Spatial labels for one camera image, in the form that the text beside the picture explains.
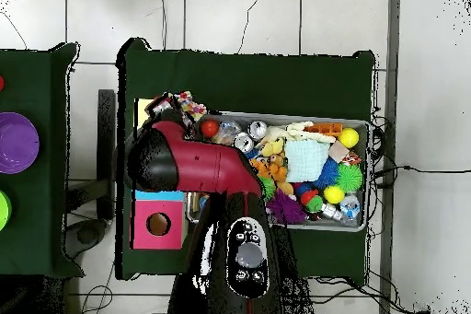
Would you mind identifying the multicolour dotted wrapper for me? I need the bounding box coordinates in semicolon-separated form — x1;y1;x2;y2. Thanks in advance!
174;90;208;122

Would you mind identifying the wooden box with three holes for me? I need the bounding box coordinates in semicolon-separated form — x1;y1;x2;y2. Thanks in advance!
130;98;189;251

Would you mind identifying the red-orange ball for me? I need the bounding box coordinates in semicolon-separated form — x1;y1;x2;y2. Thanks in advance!
201;119;220;138

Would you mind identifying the dark green table cloth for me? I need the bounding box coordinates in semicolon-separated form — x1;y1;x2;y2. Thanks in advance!
115;37;378;287

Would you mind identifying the yellow plush duck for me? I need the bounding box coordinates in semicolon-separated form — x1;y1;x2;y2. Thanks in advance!
259;137;285;157

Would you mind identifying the orange toy building brick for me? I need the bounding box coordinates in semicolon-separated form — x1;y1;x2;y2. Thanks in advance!
249;158;288;182

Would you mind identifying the bright green spiky ball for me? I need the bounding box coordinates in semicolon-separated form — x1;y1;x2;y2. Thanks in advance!
258;175;277;201

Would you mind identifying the dark grey rounded base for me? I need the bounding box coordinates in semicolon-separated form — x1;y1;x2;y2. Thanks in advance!
60;217;109;262

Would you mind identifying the purple plastic bowl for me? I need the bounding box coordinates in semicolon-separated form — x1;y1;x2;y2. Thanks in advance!
0;111;40;175

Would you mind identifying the mint green cloth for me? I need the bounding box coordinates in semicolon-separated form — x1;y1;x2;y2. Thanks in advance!
283;139;330;183

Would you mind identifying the purple spiky toy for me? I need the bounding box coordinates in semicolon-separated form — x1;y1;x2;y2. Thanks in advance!
266;190;307;225

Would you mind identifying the blue spiky ball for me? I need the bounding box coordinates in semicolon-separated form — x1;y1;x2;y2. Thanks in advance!
314;157;339;189

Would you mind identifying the green cloth side table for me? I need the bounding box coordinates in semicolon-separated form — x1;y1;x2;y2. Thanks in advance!
0;42;86;278

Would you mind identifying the green round item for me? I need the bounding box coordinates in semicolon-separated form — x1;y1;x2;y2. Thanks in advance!
0;190;12;232

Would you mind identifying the shallow wire mesh bin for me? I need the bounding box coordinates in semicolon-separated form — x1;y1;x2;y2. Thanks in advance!
185;109;371;233

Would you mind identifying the black power cable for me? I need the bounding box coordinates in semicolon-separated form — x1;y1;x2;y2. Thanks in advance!
371;164;471;180

